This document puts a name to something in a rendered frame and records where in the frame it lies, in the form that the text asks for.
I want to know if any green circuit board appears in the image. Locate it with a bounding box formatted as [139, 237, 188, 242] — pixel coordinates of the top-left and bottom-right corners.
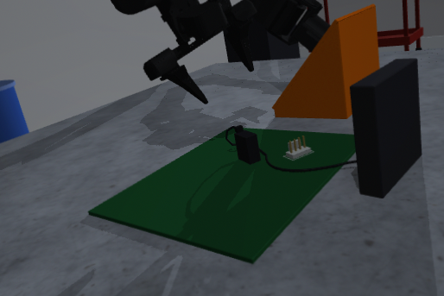
[88, 128, 356, 264]

